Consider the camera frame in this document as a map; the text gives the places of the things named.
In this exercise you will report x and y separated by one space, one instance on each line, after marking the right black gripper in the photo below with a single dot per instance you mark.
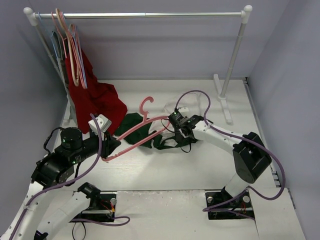
179 135

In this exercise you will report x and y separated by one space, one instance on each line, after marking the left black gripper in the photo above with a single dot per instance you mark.
109 144

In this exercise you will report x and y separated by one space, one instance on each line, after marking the white green raglan t shirt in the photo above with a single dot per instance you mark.
166 139

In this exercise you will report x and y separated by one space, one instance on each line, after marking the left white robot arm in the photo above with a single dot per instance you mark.
51 174

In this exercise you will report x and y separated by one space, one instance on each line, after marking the red t shirt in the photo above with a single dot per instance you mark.
98 98

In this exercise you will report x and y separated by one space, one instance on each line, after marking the beige wooden hanger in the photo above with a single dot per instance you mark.
70 47

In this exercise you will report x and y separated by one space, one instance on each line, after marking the blue plastic hanger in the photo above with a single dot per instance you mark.
55 40

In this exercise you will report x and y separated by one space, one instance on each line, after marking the white metal clothes rack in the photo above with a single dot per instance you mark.
163 45

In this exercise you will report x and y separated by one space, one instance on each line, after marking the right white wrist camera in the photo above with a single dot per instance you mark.
182 109

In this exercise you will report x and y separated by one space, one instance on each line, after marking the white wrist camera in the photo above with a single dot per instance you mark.
103 122
182 109

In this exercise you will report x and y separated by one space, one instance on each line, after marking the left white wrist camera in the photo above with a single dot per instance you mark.
103 122

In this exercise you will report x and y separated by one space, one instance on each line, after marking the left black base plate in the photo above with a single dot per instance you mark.
103 210

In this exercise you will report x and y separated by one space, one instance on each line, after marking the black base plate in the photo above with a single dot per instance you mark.
237 209
103 210

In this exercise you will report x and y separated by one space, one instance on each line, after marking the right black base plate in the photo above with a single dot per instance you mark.
237 209

